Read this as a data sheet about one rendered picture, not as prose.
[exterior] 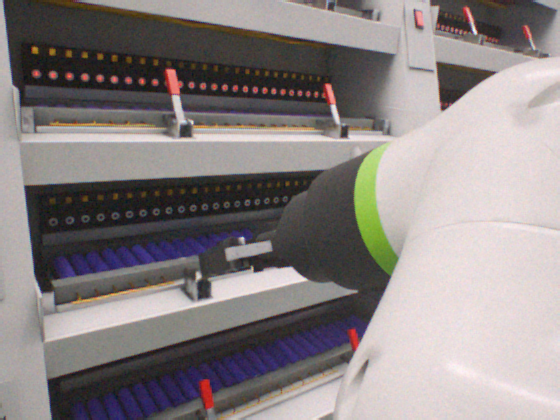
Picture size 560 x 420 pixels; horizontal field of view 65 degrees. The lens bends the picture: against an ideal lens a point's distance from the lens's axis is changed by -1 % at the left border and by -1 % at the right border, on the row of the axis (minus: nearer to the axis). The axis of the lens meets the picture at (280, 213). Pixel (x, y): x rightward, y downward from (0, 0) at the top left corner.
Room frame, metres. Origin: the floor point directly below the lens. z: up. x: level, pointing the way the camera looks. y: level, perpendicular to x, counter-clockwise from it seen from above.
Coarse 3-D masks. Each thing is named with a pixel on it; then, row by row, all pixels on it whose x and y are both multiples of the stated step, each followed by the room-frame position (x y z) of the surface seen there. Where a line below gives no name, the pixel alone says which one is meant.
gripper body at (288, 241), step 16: (304, 192) 0.34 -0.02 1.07; (288, 208) 0.34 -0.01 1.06; (288, 224) 0.33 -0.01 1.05; (256, 240) 0.36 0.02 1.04; (272, 240) 0.35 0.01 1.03; (288, 240) 0.33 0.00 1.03; (304, 240) 0.31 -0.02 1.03; (272, 256) 0.35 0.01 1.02; (288, 256) 0.33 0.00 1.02; (304, 256) 0.32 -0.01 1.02; (304, 272) 0.33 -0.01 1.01; (320, 272) 0.32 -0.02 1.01
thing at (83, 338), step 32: (128, 224) 0.66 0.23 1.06; (160, 224) 0.68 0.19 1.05; (192, 224) 0.72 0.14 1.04; (224, 288) 0.58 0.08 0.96; (256, 288) 0.59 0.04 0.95; (288, 288) 0.61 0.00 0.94; (320, 288) 0.65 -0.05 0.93; (64, 320) 0.48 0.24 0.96; (96, 320) 0.48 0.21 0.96; (128, 320) 0.49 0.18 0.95; (160, 320) 0.51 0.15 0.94; (192, 320) 0.53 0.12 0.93; (224, 320) 0.56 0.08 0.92; (256, 320) 0.60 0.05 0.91; (64, 352) 0.45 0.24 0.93; (96, 352) 0.47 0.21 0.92; (128, 352) 0.50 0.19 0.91
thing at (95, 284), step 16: (192, 256) 0.61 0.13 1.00; (112, 272) 0.54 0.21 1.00; (128, 272) 0.55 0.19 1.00; (144, 272) 0.56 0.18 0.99; (160, 272) 0.57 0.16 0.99; (176, 272) 0.58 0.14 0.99; (64, 288) 0.50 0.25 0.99; (80, 288) 0.51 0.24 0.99; (96, 288) 0.52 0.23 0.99; (112, 288) 0.54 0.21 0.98; (128, 288) 0.55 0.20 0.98; (144, 288) 0.54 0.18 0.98
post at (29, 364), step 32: (0, 0) 0.43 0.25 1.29; (0, 32) 0.43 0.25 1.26; (0, 64) 0.43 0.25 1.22; (0, 96) 0.43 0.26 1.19; (0, 128) 0.43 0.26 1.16; (0, 160) 0.43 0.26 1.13; (0, 192) 0.42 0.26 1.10; (0, 224) 0.42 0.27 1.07; (0, 256) 0.42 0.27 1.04; (32, 288) 0.43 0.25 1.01; (0, 320) 0.42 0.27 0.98; (32, 320) 0.43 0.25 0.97; (0, 352) 0.41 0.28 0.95; (32, 352) 0.43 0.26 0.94; (32, 384) 0.43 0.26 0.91; (32, 416) 0.43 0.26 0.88
